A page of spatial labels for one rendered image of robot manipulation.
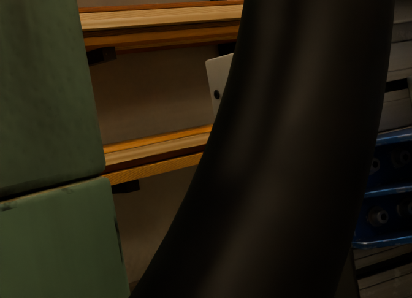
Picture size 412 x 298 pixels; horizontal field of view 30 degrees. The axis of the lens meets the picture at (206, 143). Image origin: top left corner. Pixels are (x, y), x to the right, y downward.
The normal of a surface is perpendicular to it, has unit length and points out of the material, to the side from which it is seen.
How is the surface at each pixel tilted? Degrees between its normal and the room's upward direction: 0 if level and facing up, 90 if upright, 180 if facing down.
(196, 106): 90
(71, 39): 90
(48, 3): 90
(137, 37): 91
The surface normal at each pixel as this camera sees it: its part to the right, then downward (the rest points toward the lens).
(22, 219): 0.76, -0.10
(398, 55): 0.46, -0.03
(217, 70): -0.87, 0.18
